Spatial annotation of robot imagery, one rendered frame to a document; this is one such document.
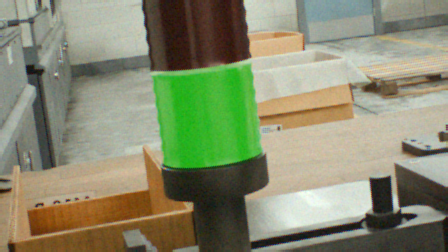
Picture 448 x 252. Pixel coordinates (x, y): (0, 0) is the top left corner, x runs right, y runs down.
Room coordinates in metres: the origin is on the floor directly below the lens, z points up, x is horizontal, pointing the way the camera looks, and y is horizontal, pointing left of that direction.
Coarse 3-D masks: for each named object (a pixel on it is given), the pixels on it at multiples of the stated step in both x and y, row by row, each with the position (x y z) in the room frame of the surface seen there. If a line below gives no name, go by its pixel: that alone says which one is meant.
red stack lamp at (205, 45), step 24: (144, 0) 0.32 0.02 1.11; (168, 0) 0.31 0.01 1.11; (192, 0) 0.31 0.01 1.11; (216, 0) 0.31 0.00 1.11; (240, 0) 0.32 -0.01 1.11; (144, 24) 0.32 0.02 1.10; (168, 24) 0.31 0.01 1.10; (192, 24) 0.31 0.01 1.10; (216, 24) 0.31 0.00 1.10; (240, 24) 0.32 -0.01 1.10; (168, 48) 0.31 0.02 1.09; (192, 48) 0.31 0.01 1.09; (216, 48) 0.31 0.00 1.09; (240, 48) 0.32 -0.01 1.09
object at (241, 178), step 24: (168, 168) 0.32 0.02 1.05; (192, 168) 0.31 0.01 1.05; (216, 168) 0.31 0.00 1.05; (240, 168) 0.31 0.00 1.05; (264, 168) 0.32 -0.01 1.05; (168, 192) 0.32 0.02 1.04; (192, 192) 0.31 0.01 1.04; (216, 192) 0.31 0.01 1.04; (240, 192) 0.31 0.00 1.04; (216, 216) 0.32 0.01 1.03; (240, 216) 0.32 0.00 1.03; (216, 240) 0.32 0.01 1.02; (240, 240) 0.32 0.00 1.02
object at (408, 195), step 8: (400, 184) 0.55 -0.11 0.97; (408, 184) 0.53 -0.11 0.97; (400, 192) 0.55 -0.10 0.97; (408, 192) 0.53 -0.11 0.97; (416, 192) 0.52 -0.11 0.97; (424, 192) 0.51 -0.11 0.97; (400, 200) 0.55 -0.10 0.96; (408, 200) 0.54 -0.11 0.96; (416, 200) 0.52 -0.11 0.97; (424, 200) 0.51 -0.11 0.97; (432, 200) 0.50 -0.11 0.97; (440, 208) 0.49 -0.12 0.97
